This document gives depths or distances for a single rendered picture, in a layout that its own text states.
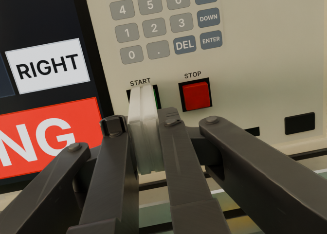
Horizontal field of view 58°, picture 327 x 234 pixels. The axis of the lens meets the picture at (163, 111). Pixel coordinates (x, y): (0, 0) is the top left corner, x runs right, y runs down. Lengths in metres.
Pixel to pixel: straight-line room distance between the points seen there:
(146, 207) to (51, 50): 0.13
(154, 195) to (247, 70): 0.11
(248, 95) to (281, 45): 0.04
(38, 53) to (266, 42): 0.16
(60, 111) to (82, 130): 0.02
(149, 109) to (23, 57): 0.10
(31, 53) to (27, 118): 0.05
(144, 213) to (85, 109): 0.09
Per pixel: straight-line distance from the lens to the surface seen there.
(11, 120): 0.24
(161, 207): 0.22
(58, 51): 0.22
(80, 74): 0.22
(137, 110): 0.15
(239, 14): 0.22
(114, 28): 0.21
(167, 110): 0.17
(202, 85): 0.21
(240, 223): 0.25
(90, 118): 0.22
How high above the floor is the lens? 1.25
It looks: 20 degrees down
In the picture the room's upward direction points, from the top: 10 degrees counter-clockwise
